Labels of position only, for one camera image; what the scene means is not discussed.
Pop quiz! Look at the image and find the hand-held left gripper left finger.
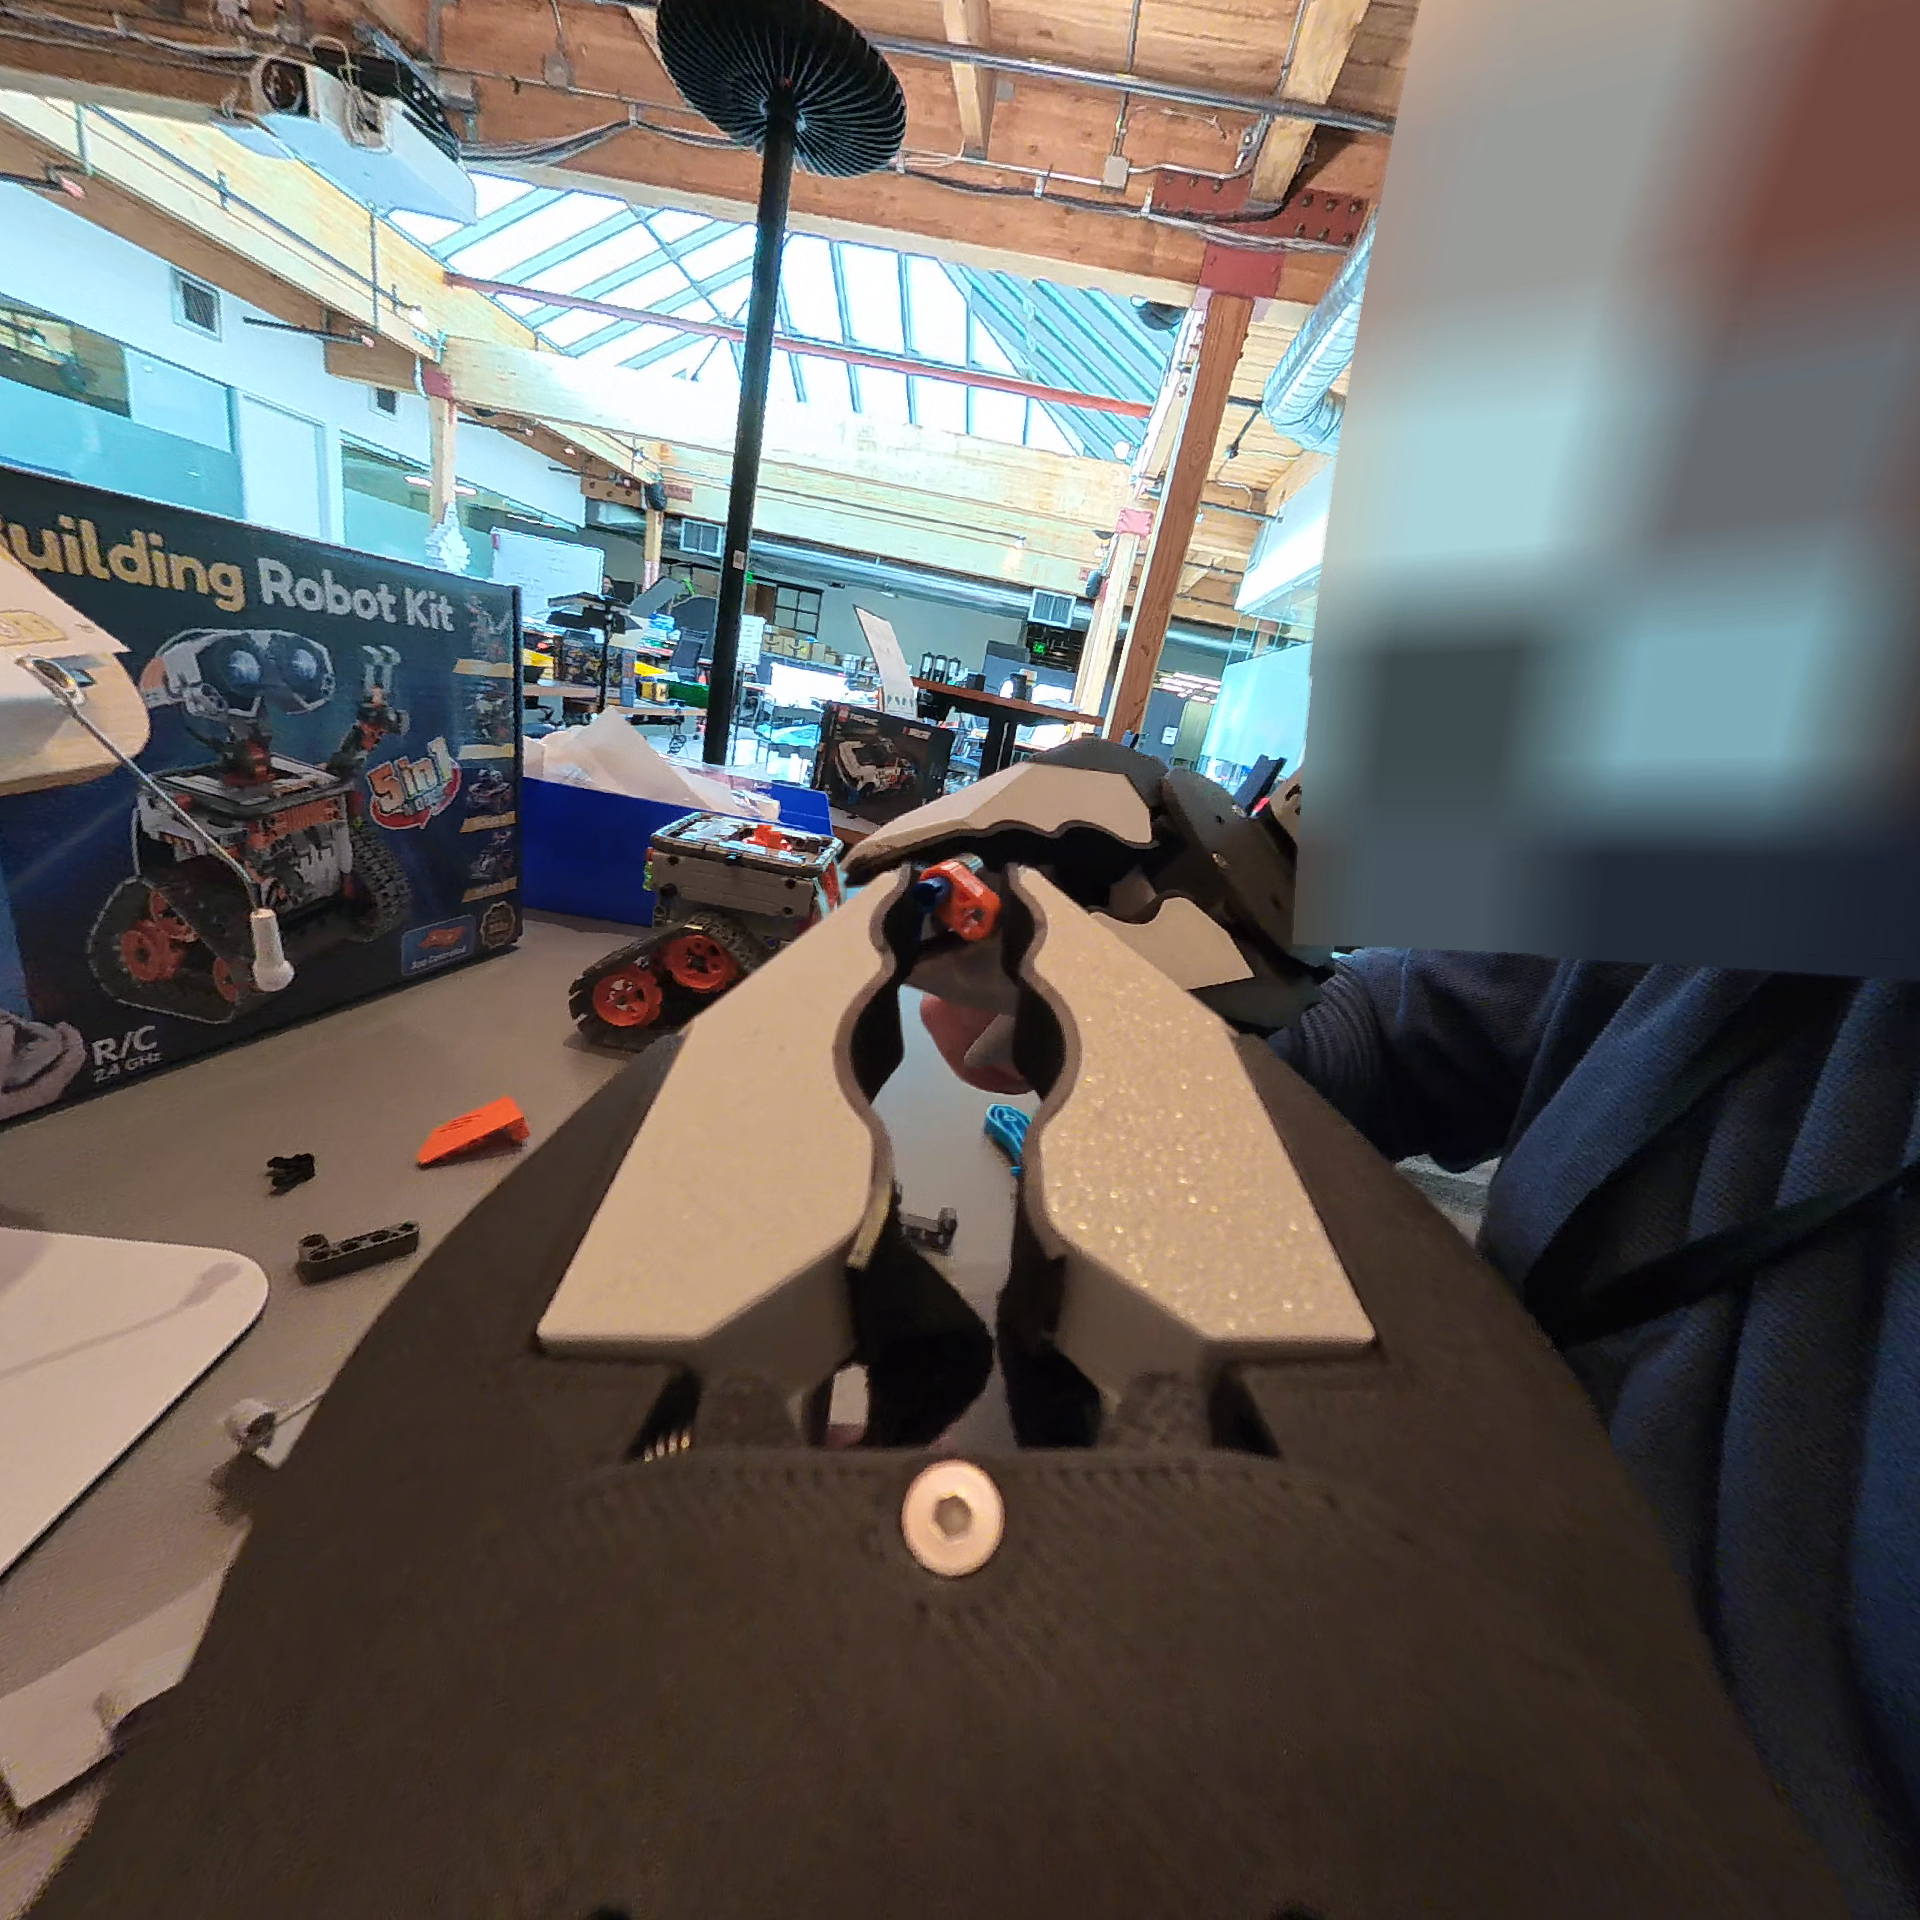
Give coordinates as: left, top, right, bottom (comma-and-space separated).
535, 866, 910, 1374

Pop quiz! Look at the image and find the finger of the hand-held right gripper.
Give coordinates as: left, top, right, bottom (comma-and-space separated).
1101, 870, 1259, 994
843, 760, 1167, 888

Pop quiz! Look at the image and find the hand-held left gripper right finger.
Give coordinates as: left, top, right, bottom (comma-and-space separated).
1005, 866, 1375, 1374

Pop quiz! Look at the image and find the person's right hand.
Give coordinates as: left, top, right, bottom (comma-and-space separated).
919, 989, 1039, 1097

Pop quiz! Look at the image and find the dark standing desk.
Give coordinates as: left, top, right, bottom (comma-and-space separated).
914, 678, 1080, 782

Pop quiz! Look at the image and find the black car model box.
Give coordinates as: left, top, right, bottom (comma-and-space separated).
808, 701, 961, 812

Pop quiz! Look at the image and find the orange wedge panel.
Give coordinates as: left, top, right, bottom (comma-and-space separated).
415, 1097, 535, 1167

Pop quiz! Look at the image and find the tracked toy robot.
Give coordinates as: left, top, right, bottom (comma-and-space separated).
566, 809, 848, 1057

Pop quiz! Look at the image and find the blue tagged storage bin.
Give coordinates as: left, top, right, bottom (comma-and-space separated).
517, 773, 833, 928

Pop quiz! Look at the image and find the dark grey three-hole beam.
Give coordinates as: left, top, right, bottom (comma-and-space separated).
294, 1218, 425, 1286

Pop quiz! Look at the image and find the white crumpled paper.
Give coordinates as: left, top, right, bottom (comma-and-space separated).
525, 711, 782, 817

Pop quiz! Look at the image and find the black pole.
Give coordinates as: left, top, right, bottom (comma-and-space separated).
656, 0, 910, 768

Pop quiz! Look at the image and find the grey curved panel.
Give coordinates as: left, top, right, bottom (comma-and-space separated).
222, 1388, 331, 1474

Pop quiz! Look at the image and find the whiteboard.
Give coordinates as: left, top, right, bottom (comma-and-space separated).
496, 528, 605, 617

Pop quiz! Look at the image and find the dark blue robot kit box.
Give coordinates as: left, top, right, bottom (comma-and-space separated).
0, 464, 528, 1120

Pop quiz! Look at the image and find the person's blue sweater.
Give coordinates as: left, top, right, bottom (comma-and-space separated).
1477, 959, 1920, 1920

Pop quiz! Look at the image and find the white book stand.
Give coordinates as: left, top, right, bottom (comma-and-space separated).
0, 545, 302, 1577

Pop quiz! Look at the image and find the white ceiling unit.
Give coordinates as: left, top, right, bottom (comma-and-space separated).
246, 45, 479, 225

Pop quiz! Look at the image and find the black strap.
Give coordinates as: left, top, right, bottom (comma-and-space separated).
1529, 1153, 1920, 1352

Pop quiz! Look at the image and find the silver air duct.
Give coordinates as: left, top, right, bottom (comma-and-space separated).
1259, 223, 1382, 436

